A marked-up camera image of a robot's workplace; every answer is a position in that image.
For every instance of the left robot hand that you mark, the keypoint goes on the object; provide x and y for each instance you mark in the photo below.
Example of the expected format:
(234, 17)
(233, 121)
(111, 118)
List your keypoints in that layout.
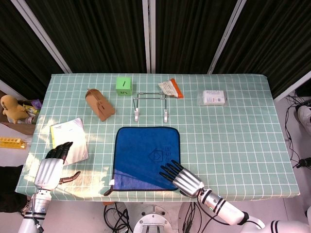
(49, 168)

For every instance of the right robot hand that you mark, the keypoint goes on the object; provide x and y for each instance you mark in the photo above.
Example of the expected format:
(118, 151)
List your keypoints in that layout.
(186, 178)

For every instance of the blue cloth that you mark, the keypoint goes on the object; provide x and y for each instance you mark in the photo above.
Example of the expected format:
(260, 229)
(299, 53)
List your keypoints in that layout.
(147, 157)

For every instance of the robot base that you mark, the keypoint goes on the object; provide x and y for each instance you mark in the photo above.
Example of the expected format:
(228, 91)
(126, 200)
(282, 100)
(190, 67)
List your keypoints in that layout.
(153, 221)

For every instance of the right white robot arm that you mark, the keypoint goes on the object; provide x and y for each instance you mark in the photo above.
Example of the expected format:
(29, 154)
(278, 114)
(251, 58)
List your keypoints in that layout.
(230, 210)

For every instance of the white booklet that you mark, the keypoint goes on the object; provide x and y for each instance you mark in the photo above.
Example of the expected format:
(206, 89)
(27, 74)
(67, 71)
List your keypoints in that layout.
(69, 140)

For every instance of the yellow plastic rack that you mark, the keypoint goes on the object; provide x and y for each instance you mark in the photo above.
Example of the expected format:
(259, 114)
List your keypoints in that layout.
(12, 142)

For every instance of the green checkered tablecloth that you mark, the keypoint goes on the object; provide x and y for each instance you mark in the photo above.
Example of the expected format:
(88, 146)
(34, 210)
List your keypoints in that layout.
(218, 145)

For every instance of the cardboard box with items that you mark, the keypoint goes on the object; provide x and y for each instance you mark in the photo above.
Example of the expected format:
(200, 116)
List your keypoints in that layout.
(22, 114)

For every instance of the yellow plush toy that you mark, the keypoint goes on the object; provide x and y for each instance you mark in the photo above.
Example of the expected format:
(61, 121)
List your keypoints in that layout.
(13, 108)

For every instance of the brown cardboard box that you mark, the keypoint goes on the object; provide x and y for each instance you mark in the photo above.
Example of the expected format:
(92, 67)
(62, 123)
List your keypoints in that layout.
(100, 104)

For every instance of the white plastic-wrapped pack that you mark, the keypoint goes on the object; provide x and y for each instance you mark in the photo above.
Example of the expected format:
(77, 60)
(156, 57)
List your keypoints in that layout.
(212, 97)

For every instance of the orange white snack packet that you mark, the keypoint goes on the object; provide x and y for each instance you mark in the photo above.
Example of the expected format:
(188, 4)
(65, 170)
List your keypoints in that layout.
(170, 88)

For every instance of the green number cube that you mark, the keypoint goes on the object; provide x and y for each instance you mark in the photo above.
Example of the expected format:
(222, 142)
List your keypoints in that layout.
(124, 86)

